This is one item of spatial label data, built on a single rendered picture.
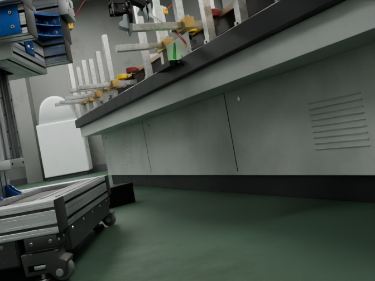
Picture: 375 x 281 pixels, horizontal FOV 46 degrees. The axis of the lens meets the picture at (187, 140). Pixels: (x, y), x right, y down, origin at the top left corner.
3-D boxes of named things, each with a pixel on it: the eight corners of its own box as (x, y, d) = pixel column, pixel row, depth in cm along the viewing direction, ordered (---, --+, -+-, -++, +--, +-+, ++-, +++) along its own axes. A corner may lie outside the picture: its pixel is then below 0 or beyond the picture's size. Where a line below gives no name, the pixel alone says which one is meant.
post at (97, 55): (106, 111, 344) (95, 50, 343) (105, 112, 347) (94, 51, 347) (110, 111, 345) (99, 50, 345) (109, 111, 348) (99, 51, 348)
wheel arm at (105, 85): (78, 91, 307) (77, 85, 307) (77, 92, 310) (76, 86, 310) (137, 84, 325) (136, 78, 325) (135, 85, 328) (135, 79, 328)
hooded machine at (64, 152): (97, 171, 866) (83, 95, 865) (91, 174, 797) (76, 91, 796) (53, 179, 862) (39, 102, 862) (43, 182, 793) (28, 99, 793)
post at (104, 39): (113, 100, 321) (101, 34, 321) (112, 100, 324) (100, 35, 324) (118, 99, 322) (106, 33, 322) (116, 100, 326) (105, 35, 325)
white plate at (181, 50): (191, 53, 200) (187, 31, 200) (168, 66, 223) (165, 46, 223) (192, 53, 200) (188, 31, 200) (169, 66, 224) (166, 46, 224)
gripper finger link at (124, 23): (119, 36, 193) (115, 15, 193) (132, 35, 195) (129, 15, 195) (121, 34, 190) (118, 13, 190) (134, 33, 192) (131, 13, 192)
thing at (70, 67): (78, 119, 437) (60, 18, 437) (76, 120, 445) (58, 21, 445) (90, 117, 442) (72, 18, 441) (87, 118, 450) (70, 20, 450)
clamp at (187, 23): (185, 27, 201) (183, 16, 201) (173, 35, 213) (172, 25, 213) (196, 27, 203) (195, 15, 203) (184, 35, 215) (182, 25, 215)
